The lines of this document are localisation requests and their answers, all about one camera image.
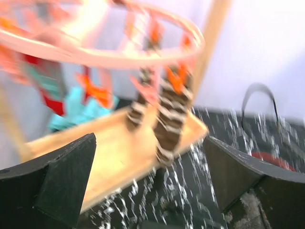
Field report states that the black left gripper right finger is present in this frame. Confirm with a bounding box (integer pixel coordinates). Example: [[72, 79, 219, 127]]
[[203, 136, 305, 229]]

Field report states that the brown striped sock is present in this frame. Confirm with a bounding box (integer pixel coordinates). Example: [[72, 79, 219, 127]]
[[126, 63, 193, 166]]

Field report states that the teal cloth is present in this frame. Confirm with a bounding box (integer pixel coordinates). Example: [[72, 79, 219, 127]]
[[26, 66, 120, 132]]

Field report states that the red sock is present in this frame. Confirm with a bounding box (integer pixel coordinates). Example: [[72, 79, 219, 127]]
[[23, 54, 67, 116]]

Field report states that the black marble pattern mat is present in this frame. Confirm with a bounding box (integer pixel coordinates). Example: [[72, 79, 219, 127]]
[[78, 109, 305, 229]]

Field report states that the black ethernet cable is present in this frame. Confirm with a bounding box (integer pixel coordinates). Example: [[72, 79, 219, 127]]
[[240, 83, 283, 132]]

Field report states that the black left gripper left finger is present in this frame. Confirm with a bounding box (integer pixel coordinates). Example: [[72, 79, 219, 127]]
[[0, 133, 96, 229]]

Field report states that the pink round clip hanger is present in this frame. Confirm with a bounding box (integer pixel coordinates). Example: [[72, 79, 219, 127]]
[[0, 0, 206, 108]]

